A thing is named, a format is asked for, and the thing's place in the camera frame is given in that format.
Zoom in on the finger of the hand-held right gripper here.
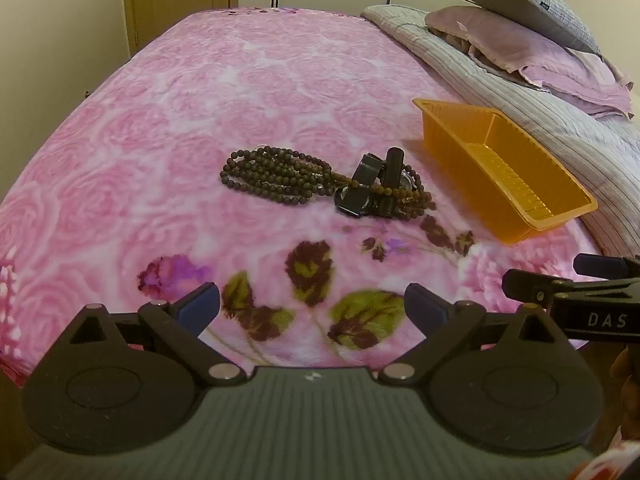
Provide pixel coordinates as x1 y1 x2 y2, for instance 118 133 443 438
573 254 640 279
501 268 576 312

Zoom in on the grey striped duvet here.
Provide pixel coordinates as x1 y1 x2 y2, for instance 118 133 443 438
361 4 640 261

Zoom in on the orange plastic tray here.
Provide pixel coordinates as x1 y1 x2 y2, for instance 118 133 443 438
412 97 599 245

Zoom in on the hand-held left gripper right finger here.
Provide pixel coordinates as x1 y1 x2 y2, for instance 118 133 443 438
378 282 566 389

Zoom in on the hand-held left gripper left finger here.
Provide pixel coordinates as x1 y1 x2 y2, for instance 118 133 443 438
70 281 247 389

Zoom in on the small brown bead bracelet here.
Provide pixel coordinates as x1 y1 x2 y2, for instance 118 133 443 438
370 184 437 222

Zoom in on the pink floral blanket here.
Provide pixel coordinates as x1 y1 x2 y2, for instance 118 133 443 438
0 7 601 376

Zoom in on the person's right forearm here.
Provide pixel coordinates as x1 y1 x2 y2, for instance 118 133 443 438
611 347 640 428

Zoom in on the red and white floral clothing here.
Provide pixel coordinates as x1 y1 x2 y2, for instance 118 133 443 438
570 440 640 480

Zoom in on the grey checked pillow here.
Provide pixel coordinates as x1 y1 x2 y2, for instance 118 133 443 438
433 0 601 56

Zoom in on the dark wristwatch with round face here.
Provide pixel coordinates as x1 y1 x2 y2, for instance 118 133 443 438
382 147 422 218

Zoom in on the black strap wristwatch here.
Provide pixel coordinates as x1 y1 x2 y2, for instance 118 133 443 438
334 152 387 219

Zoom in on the purple pillow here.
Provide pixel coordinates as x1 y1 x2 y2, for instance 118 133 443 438
425 6 635 120

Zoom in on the brown wooden bead necklace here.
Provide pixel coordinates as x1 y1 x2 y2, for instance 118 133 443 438
220 145 353 207

